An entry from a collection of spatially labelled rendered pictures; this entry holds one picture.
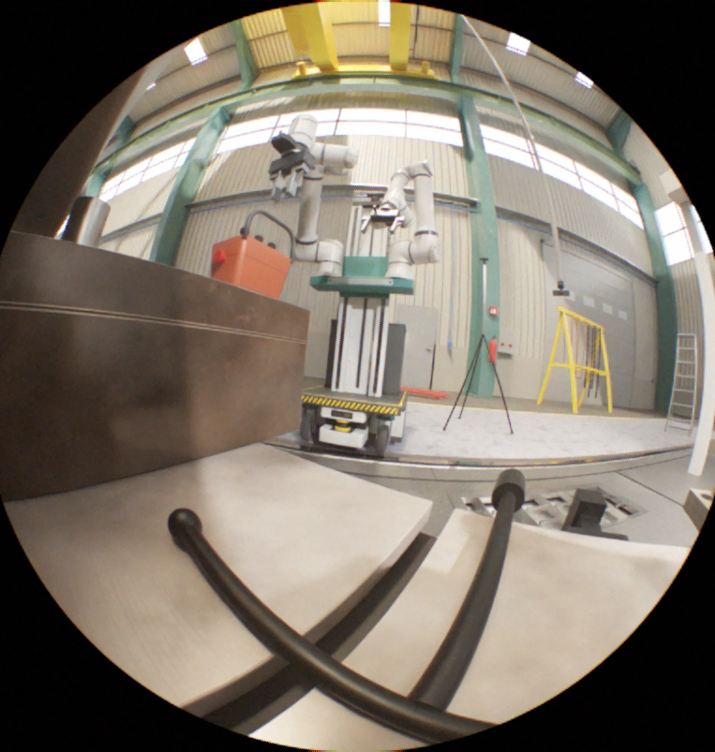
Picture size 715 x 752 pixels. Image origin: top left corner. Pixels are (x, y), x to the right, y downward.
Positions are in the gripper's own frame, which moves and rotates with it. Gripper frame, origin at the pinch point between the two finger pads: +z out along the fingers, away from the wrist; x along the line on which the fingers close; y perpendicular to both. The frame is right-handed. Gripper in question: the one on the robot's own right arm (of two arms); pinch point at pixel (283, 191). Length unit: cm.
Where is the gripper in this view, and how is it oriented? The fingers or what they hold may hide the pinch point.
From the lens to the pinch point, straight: 79.1
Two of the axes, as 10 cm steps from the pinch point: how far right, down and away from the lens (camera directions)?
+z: -1.0, 9.9, 0.6
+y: 3.8, -0.2, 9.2
